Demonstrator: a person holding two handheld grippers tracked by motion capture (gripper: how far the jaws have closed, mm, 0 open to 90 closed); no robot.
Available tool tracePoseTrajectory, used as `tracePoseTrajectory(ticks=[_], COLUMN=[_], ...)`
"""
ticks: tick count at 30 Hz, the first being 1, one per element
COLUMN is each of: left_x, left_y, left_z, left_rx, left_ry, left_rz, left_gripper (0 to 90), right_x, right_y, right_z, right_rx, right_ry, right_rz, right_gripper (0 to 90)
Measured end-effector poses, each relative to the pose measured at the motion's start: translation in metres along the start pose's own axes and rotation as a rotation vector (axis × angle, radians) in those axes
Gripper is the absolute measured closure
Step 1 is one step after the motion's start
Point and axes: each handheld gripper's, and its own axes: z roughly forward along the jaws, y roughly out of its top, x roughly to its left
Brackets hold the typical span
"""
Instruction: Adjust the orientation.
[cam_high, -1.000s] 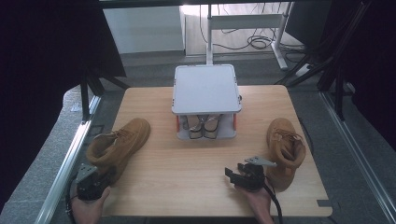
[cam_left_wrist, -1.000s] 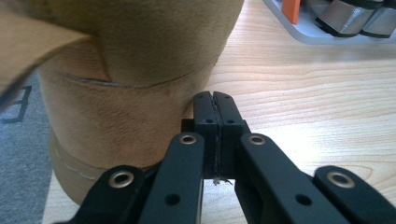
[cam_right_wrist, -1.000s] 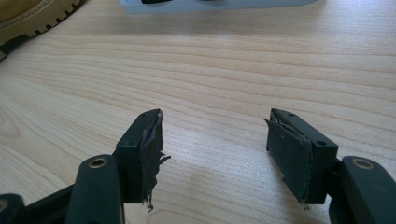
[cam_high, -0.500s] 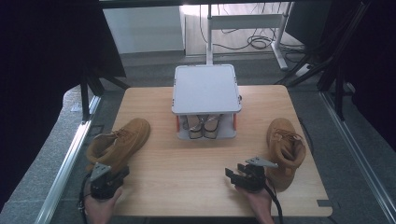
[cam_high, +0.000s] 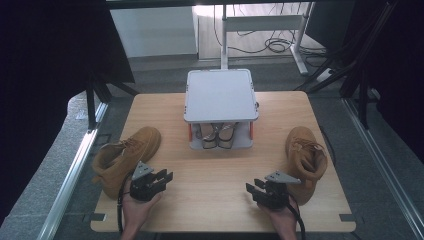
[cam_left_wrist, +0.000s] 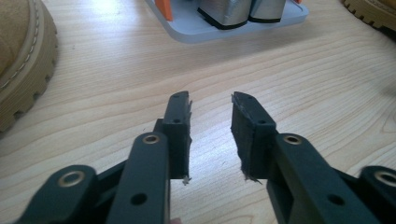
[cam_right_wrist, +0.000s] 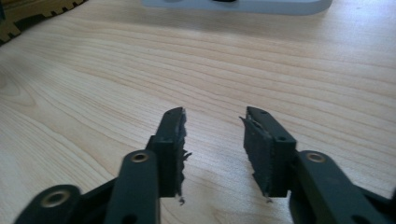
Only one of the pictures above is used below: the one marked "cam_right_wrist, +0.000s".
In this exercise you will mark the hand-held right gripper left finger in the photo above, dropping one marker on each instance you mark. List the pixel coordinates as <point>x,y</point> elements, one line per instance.
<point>169,155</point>

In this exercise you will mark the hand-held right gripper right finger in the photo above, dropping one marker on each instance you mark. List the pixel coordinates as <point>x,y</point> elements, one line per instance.
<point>267,155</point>

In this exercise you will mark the white two-tier shoe rack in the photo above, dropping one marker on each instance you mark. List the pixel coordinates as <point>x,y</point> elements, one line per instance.
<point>249,6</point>

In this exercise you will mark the tan suede boot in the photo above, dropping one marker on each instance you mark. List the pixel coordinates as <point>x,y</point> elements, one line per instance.
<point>28,15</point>

